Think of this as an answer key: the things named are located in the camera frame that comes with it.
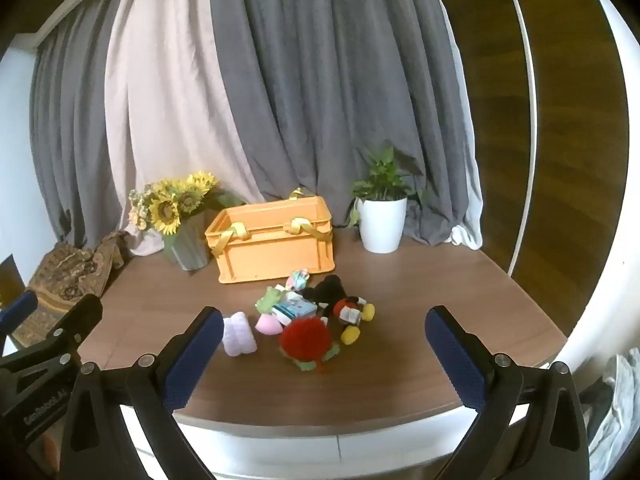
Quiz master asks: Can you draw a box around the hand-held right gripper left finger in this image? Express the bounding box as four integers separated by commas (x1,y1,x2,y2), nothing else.
60,305,226,480

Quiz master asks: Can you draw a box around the grey ribbed vase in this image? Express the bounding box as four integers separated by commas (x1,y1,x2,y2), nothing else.
162,210,211,272

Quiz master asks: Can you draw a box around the sunflower bouquet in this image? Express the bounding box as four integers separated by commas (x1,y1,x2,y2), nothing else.
127,170,246,236

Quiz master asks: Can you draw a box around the red pom-pom plush toy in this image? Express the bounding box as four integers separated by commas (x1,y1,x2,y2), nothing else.
278,316,341,375

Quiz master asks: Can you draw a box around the white crumpled cloth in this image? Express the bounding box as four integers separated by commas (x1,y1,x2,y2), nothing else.
587,352,640,461

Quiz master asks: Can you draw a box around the blue cartoon tissue pack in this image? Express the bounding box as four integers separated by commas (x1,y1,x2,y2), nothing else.
272,292,318,326

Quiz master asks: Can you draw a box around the pale pink curtain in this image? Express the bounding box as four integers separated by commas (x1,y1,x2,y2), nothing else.
105,0,266,256

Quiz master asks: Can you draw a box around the white curved rail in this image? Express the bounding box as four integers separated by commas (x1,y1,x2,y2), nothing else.
497,0,538,277

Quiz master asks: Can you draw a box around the grey curtain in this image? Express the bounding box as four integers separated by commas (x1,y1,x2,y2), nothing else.
207,0,481,246
30,10,136,251

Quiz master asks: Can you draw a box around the black mouse plush toy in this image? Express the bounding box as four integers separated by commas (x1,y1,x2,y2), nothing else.
300,275,377,345

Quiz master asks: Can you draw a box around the green plush toy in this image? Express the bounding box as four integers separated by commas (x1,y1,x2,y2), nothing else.
255,285,286,313

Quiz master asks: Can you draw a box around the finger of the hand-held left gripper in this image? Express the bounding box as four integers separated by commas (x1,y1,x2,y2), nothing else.
0,289,40,333
44,293,104,367

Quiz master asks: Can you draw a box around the white plant pot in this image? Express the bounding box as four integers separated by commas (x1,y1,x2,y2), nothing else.
357,196,408,254

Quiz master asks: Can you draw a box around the white sheer curtain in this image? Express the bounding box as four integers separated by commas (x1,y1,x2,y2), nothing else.
440,5,486,251

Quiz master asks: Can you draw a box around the orange plastic crate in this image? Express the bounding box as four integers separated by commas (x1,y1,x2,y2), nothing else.
204,187,337,285

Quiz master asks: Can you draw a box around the green houseplant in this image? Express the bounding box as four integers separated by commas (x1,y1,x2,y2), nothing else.
348,145,426,226

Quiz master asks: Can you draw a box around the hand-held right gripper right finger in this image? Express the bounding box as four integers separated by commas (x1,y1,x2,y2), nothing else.
425,305,591,480

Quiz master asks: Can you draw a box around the pink plush heart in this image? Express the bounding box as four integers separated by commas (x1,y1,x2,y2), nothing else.
255,312,283,336

